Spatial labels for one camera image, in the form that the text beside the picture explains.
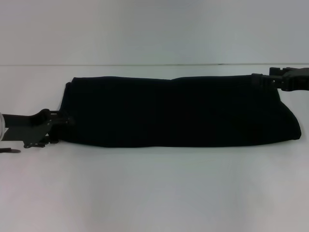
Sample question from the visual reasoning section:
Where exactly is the black shirt with FREE print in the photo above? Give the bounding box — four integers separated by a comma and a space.
58, 75, 303, 148

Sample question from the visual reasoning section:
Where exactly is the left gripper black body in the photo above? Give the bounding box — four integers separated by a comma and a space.
2, 108, 54, 148

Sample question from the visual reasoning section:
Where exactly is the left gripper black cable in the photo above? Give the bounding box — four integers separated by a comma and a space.
0, 147, 21, 154

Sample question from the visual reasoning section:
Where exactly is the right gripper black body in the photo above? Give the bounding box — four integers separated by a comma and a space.
280, 67, 309, 92

